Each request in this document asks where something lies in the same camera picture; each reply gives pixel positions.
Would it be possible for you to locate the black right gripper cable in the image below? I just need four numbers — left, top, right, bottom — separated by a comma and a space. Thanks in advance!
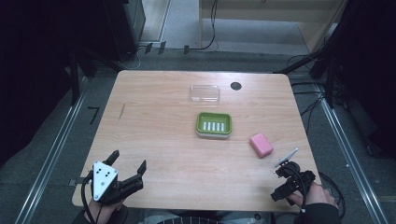
318, 171, 347, 219

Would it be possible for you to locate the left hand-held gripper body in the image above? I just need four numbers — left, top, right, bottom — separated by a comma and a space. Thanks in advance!
91, 160, 145, 206

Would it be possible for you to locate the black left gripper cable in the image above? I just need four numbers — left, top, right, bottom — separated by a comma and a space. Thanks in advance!
80, 173, 104, 224

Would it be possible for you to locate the green soap dish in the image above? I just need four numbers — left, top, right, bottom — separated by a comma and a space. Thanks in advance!
194, 111, 233, 140

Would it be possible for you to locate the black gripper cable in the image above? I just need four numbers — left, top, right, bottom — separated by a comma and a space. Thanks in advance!
80, 173, 104, 224
318, 171, 347, 219

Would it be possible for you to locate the person's right hand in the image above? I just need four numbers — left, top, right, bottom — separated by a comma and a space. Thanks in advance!
286, 181, 339, 210

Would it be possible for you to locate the person's left hand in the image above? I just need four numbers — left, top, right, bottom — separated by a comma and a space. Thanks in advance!
87, 199, 125, 224

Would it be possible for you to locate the black cabinet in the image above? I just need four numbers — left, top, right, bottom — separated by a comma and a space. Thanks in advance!
101, 0, 148, 62

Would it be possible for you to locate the metal floor rail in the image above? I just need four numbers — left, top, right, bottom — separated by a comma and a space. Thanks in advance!
318, 97, 390, 224
14, 76, 90, 224

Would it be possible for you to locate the white floor cable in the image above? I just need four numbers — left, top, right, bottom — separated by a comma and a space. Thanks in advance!
117, 46, 148, 72

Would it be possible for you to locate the black metal stand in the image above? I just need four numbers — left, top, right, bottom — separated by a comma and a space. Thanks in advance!
273, 36, 344, 110

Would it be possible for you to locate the pink soap bar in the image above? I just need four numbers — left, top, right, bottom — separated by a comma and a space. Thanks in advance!
248, 133, 275, 160

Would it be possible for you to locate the black hanging cable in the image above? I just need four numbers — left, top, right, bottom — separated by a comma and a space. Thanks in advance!
183, 0, 219, 55

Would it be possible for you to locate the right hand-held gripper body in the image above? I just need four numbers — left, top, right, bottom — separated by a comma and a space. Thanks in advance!
270, 147, 318, 207

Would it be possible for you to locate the clear plastic lid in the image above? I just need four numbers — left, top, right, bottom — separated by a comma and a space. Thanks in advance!
188, 84, 221, 105

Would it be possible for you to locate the light wooden shelf unit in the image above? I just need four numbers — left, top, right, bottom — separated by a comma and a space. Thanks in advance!
198, 0, 348, 54

